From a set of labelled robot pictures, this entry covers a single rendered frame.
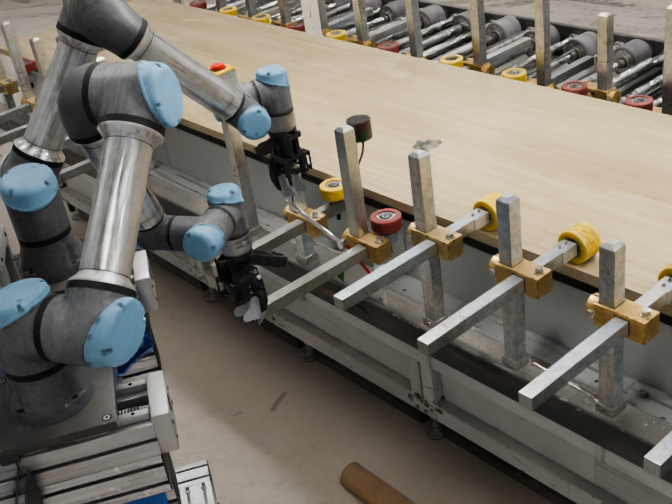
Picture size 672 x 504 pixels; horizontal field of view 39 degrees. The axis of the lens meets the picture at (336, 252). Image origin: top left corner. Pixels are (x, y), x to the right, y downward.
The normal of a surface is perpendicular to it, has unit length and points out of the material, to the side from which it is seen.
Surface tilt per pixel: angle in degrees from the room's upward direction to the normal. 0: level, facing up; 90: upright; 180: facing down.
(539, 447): 90
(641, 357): 90
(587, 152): 0
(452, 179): 0
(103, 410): 0
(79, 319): 41
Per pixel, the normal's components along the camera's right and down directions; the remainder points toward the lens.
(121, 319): 0.92, 0.17
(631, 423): -0.14, -0.85
